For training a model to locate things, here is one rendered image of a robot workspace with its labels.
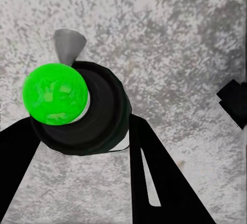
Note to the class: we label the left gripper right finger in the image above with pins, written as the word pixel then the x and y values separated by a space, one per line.
pixel 179 202

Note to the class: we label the insectifuge atomizer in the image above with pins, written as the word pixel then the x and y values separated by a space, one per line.
pixel 78 108

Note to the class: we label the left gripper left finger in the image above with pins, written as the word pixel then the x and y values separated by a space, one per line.
pixel 18 144

